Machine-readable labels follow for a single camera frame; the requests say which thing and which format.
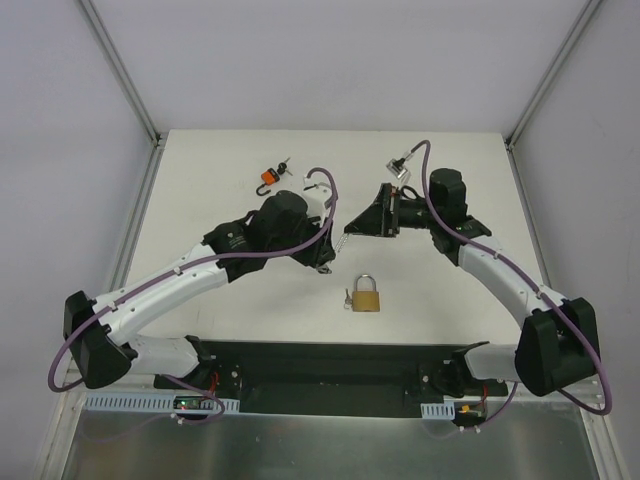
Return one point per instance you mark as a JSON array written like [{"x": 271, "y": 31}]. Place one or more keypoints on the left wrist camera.
[{"x": 317, "y": 196}]

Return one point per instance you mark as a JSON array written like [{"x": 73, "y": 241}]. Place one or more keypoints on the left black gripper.
[{"x": 322, "y": 252}]

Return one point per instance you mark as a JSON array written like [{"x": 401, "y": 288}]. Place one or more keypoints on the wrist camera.
[
  {"x": 317, "y": 196},
  {"x": 398, "y": 169}
]

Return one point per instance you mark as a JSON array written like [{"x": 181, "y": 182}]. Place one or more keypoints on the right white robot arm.
[{"x": 558, "y": 341}]

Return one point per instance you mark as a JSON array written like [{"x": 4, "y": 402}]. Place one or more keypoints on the large brass padlock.
[{"x": 365, "y": 295}]

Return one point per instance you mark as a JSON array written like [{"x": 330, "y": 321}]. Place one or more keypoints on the white cable duct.
[
  {"x": 444, "y": 411},
  {"x": 158, "y": 403}
]

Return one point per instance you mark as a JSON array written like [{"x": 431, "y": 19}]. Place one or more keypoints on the small brass padlock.
[{"x": 341, "y": 243}]

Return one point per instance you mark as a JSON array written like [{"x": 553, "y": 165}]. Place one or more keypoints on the right aluminium frame post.
[{"x": 577, "y": 30}]

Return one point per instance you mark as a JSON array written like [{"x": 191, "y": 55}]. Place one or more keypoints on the left aluminium frame post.
[{"x": 109, "y": 50}]

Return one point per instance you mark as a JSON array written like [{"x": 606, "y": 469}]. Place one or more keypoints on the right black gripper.
[{"x": 392, "y": 212}]

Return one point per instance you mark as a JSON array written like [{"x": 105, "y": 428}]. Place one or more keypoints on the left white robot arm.
[{"x": 103, "y": 334}]

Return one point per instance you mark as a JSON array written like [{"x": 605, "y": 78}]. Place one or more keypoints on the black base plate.
[{"x": 355, "y": 380}]

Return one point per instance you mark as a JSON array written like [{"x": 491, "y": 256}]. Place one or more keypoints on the key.
[{"x": 348, "y": 300}]

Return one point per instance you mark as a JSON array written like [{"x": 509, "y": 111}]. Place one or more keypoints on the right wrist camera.
[{"x": 398, "y": 169}]

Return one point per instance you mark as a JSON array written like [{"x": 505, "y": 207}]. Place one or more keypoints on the left white cable duct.
[{"x": 158, "y": 403}]

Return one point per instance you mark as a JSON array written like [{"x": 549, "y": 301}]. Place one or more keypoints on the orange padlock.
[{"x": 269, "y": 178}]

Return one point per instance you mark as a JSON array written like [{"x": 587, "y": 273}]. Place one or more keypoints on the right white cable duct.
[{"x": 444, "y": 411}]

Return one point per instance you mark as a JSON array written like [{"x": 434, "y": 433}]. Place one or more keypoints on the aluminium frame post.
[
  {"x": 109, "y": 50},
  {"x": 577, "y": 30}
]

